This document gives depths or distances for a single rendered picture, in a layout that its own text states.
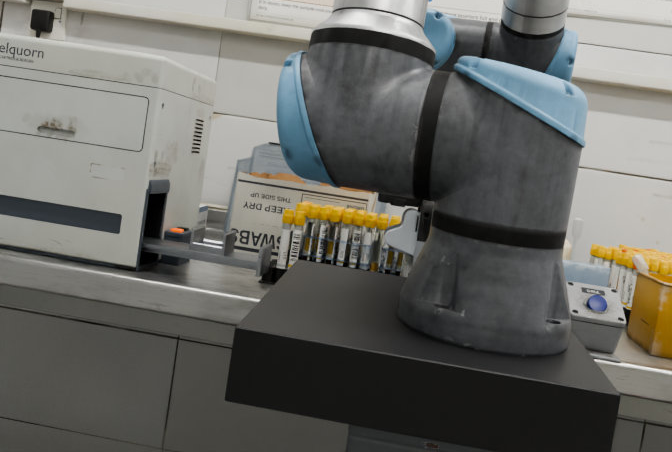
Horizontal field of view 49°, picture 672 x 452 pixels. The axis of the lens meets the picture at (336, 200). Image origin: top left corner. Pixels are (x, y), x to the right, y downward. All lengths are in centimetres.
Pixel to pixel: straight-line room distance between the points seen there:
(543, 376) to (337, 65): 30
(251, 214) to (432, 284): 72
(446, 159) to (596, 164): 107
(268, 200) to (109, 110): 36
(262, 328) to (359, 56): 24
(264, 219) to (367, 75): 71
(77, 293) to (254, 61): 80
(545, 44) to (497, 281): 39
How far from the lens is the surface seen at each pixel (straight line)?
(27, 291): 111
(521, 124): 60
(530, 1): 88
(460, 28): 94
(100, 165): 106
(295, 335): 56
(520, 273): 61
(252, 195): 130
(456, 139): 60
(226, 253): 104
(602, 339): 100
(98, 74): 107
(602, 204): 166
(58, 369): 186
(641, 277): 117
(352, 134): 62
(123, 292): 102
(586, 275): 112
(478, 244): 61
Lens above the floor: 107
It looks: 3 degrees down
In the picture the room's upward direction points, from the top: 9 degrees clockwise
